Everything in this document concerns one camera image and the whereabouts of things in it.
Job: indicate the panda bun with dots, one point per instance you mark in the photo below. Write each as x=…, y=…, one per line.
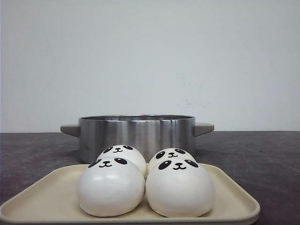
x=180, y=188
x=127, y=152
x=110, y=186
x=168, y=154

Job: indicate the stainless steel steamer pot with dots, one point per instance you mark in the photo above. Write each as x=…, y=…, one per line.
x=146, y=133

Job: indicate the cream rectangular plastic tray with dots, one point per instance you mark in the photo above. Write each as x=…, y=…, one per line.
x=52, y=201

